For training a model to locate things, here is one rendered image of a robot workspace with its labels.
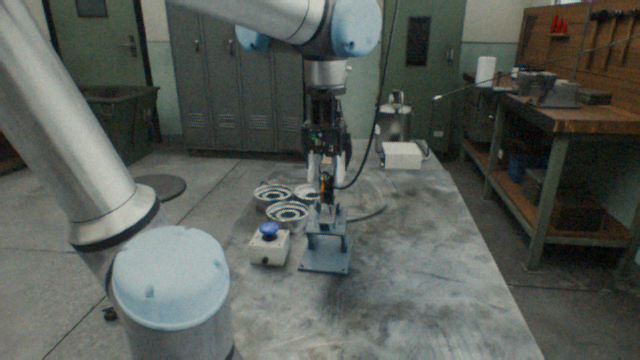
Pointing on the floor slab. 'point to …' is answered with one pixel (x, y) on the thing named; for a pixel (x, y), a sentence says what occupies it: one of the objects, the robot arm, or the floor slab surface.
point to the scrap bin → (123, 117)
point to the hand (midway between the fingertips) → (327, 186)
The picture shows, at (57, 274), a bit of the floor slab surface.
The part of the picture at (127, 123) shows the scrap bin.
